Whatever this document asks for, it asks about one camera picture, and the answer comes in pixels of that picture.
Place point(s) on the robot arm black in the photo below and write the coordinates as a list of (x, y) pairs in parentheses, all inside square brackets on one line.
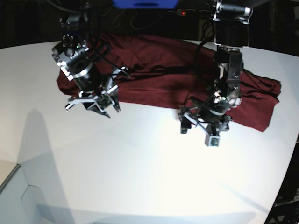
[(231, 33), (77, 28)]

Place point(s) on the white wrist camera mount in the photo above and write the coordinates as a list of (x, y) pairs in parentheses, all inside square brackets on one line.
[(103, 101), (212, 140)]

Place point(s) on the blue box at top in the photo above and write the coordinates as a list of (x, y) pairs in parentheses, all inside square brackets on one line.
[(145, 4)]

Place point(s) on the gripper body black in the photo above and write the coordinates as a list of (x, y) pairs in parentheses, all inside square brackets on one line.
[(214, 107), (78, 67)]

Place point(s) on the black power strip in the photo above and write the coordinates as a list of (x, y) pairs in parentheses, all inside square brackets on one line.
[(202, 14)]

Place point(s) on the dark red t-shirt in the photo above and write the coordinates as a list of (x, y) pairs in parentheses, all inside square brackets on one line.
[(162, 75)]

